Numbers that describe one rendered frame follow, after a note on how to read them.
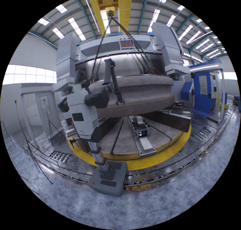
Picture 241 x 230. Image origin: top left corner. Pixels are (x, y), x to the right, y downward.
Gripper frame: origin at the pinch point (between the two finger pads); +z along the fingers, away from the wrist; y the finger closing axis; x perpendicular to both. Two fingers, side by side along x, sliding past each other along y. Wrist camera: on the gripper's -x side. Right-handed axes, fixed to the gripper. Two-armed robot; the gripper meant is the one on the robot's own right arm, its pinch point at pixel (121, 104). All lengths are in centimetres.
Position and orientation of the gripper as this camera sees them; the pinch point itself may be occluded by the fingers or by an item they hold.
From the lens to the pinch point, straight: 116.4
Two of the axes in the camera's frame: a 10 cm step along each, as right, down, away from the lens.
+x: -1.1, 7.0, -7.1
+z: 2.3, 7.1, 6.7
